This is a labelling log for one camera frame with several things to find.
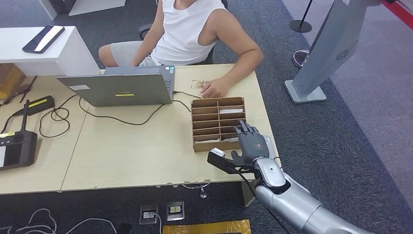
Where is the beige desk side panel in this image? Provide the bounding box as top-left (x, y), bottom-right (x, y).
top-left (241, 180), bottom-right (258, 207)

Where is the grey laptop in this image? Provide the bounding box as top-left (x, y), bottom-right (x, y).
top-left (56, 66), bottom-right (176, 108)

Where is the wooden card organizer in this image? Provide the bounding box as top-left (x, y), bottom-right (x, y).
top-left (190, 97), bottom-right (246, 153)

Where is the white plinth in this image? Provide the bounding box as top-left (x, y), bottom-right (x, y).
top-left (38, 0), bottom-right (127, 20)

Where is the floor socket with plug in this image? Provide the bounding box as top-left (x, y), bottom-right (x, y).
top-left (139, 204), bottom-right (159, 225)

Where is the black laptop power cable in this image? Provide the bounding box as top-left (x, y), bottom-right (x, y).
top-left (38, 94), bottom-right (166, 139)

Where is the black power adapter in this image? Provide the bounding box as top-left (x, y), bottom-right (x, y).
top-left (13, 95), bottom-right (56, 116)

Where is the metal under-desk hook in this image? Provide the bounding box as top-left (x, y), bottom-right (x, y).
top-left (172, 182), bottom-right (210, 199)

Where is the person's left hand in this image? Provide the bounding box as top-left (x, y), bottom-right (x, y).
top-left (200, 77), bottom-right (234, 99)

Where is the white side counter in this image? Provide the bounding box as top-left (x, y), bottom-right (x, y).
top-left (0, 25), bottom-right (101, 77)

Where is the white floor cable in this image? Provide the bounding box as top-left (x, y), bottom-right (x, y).
top-left (0, 208), bottom-right (117, 234)

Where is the black mains cable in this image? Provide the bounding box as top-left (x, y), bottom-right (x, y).
top-left (0, 111), bottom-right (17, 134)

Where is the grey kiosk stand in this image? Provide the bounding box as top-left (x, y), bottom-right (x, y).
top-left (284, 0), bottom-right (383, 105)

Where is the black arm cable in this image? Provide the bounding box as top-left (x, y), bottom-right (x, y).
top-left (235, 168), bottom-right (293, 234)

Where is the black USB cable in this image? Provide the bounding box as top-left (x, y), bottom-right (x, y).
top-left (171, 91), bottom-right (202, 113)

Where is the person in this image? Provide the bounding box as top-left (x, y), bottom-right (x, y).
top-left (98, 0), bottom-right (264, 99)

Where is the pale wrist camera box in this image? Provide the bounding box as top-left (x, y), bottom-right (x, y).
top-left (207, 147), bottom-right (256, 176)

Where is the black stanchion post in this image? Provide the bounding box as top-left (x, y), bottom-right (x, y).
top-left (289, 0), bottom-right (314, 34)

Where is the floor socket with yellow label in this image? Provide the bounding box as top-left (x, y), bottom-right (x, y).
top-left (166, 200), bottom-right (185, 221)

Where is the yellow floor tape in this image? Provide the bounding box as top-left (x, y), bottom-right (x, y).
top-left (162, 219), bottom-right (252, 234)

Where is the black remote controller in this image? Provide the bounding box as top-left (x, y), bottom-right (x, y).
top-left (0, 99), bottom-right (38, 171)

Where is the grey card reader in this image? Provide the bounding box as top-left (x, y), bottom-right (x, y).
top-left (263, 136), bottom-right (278, 161)

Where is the white socket cable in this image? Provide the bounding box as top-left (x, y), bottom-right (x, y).
top-left (152, 212), bottom-right (162, 234)

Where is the black tripod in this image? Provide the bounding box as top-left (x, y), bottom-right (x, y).
top-left (3, 75), bottom-right (38, 105)

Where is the brown cardboard box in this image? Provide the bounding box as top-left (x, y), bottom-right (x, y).
top-left (0, 63), bottom-right (27, 100)

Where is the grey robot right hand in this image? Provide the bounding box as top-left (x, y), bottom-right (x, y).
top-left (230, 120), bottom-right (270, 165)

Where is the black smartphone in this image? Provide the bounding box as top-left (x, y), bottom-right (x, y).
top-left (22, 25), bottom-right (65, 54)

